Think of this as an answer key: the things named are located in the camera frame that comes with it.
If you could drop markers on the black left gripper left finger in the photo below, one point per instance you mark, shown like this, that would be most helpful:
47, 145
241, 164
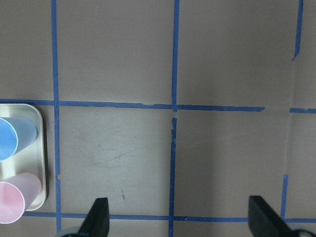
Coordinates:
97, 222

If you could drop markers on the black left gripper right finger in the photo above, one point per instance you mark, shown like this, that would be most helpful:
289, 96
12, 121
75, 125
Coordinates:
263, 221

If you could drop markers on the pink plastic cup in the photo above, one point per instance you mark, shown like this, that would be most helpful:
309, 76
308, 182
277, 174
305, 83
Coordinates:
17, 193

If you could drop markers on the blue plastic cup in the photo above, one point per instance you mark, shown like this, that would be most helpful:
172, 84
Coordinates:
16, 134

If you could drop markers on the cream plastic tray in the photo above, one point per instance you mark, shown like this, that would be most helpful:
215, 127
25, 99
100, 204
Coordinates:
30, 159

